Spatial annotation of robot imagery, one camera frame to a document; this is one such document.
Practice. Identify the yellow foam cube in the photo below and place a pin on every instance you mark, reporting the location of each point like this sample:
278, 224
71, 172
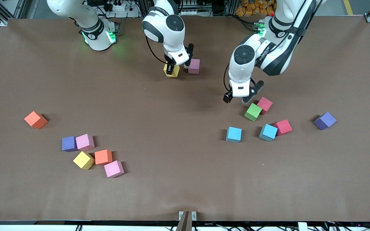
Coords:
83, 159
176, 72

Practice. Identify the orange mesh bag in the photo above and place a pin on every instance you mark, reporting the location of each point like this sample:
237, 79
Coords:
249, 8

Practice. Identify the pinkish red foam cube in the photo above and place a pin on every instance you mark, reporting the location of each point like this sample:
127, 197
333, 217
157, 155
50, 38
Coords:
265, 104
283, 126

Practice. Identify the grey metal bracket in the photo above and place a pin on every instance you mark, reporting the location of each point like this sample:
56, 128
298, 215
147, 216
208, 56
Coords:
194, 215

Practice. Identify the small white box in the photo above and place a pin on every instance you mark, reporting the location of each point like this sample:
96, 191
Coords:
302, 226

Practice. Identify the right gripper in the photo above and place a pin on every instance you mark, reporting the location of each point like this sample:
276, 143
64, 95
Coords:
170, 68

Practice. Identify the orange foam cube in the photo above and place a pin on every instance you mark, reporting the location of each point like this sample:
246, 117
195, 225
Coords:
103, 156
35, 119

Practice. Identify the white power strip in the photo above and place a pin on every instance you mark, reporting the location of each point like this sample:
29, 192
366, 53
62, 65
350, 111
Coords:
117, 6

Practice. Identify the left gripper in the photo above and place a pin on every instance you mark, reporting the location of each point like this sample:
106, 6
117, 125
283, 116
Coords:
227, 97

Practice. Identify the green foam cube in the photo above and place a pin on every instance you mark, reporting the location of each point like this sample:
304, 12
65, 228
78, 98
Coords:
253, 112

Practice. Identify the brown bar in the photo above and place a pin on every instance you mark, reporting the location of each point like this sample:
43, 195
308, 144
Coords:
185, 223

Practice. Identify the mauve pink foam cube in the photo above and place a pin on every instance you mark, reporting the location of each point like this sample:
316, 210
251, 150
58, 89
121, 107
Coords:
194, 66

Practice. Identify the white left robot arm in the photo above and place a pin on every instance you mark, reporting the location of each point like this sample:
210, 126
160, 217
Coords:
244, 54

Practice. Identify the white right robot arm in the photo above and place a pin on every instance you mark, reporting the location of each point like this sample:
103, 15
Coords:
174, 23

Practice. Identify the violet foam cube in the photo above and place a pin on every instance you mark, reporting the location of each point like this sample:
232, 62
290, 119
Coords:
68, 143
325, 120

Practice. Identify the cyan foam cube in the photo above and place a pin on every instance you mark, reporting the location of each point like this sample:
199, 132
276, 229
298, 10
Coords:
233, 133
268, 132

